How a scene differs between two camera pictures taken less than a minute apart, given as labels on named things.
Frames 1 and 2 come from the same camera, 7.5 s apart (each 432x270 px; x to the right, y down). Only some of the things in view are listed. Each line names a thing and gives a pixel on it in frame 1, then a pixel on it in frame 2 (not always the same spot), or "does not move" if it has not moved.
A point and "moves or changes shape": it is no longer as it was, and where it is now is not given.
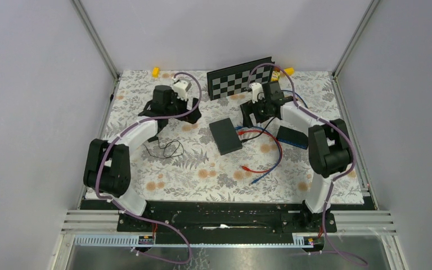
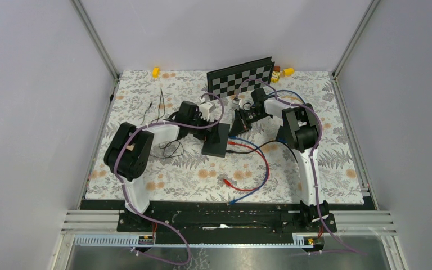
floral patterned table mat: (251, 149) does not move
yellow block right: (289, 71) does not move
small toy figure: (275, 74) does not move
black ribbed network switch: (292, 137) does not move
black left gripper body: (176, 107) → (198, 127)
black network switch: (225, 136) moves or changes shape
